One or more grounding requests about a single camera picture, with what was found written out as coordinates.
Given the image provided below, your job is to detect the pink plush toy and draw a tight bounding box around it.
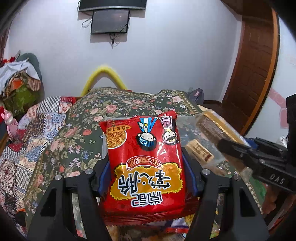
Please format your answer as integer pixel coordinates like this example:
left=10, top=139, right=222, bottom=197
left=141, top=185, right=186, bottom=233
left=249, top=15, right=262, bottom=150
left=1, top=110, right=18, bottom=140

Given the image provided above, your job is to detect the small black wall screen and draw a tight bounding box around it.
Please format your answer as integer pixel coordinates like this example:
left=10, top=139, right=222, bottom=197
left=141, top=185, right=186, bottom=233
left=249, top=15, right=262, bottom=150
left=91, top=9, right=130, bottom=35

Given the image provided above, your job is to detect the yellow curved foam tube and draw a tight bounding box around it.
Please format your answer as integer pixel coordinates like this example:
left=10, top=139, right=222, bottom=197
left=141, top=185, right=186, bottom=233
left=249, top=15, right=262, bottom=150
left=80, top=65, right=128, bottom=97

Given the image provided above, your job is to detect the white sliding wardrobe door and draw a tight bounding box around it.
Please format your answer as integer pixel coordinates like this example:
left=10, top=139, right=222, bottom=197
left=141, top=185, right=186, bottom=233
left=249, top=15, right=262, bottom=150
left=246, top=19, right=295, bottom=143

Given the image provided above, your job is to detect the large black wall television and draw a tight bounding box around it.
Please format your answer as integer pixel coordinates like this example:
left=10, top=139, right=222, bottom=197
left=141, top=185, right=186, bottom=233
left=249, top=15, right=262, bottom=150
left=79, top=0, right=147, bottom=11

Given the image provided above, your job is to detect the green floral bed cover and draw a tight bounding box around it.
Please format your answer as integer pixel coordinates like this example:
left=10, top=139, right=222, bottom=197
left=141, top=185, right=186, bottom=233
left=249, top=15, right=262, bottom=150
left=23, top=86, right=266, bottom=241

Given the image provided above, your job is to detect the gold brown biscuit pack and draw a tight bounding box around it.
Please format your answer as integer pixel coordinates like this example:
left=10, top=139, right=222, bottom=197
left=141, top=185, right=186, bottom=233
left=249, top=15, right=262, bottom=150
left=196, top=109, right=251, bottom=147

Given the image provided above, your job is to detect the brown wooden wardrobe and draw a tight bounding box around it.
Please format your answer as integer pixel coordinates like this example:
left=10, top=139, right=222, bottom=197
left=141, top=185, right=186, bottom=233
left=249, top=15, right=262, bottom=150
left=222, top=1, right=280, bottom=135

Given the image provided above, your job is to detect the red noodle snack bag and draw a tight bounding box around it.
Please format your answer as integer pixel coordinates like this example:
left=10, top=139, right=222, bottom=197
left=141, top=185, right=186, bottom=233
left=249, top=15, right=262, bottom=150
left=99, top=110, right=198, bottom=225

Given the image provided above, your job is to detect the clear plastic storage box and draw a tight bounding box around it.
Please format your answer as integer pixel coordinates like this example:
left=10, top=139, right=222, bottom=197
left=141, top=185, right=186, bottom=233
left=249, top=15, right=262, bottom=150
left=177, top=115, right=231, bottom=176

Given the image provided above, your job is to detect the pile of clothes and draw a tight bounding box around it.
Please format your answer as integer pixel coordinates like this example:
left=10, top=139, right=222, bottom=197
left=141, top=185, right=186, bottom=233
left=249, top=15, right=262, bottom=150
left=1, top=53, right=42, bottom=116

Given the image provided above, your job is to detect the dark backpack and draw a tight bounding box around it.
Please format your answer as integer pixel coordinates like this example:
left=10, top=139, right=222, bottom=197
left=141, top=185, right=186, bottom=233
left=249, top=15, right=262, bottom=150
left=187, top=88, right=204, bottom=105

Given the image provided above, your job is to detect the small brown cookie pack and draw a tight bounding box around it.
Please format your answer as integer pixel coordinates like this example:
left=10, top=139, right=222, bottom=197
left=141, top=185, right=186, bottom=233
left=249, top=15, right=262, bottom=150
left=185, top=139, right=214, bottom=166

